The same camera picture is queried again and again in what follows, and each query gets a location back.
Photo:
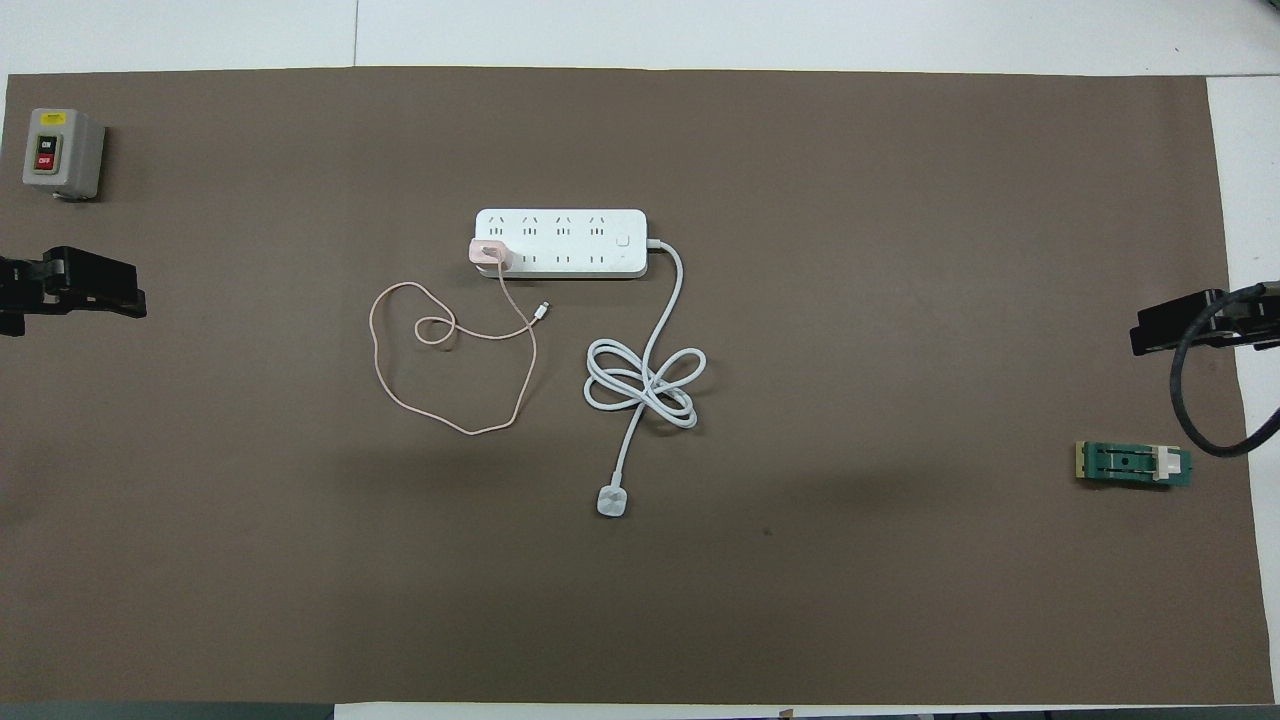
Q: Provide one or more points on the white power strip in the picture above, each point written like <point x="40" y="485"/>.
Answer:
<point x="570" y="243"/>

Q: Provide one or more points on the brown table mat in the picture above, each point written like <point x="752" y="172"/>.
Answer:
<point x="900" y="300"/>

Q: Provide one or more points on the green knife switch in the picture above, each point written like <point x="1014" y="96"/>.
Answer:
<point x="1130" y="465"/>

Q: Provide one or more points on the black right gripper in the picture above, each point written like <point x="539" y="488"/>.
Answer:
<point x="1265" y="318"/>

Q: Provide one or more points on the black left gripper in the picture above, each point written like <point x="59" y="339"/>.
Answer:
<point x="20" y="285"/>

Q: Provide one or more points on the pink charger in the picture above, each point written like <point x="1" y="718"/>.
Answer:
<point x="490" y="252"/>

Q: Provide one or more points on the grey on-off switch box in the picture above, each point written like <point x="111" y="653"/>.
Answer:
<point x="60" y="150"/>

